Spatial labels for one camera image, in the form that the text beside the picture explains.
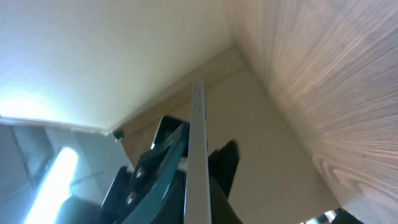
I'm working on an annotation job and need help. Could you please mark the turquoise screen smartphone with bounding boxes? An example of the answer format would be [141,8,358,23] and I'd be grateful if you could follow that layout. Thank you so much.
[116,80,212,223]

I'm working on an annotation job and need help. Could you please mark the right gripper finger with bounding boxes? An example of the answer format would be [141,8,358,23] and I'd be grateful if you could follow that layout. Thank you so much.
[208,139,243,224]

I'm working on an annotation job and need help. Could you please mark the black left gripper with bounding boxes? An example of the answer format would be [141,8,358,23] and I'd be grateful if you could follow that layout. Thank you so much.
[99,116,190,224]

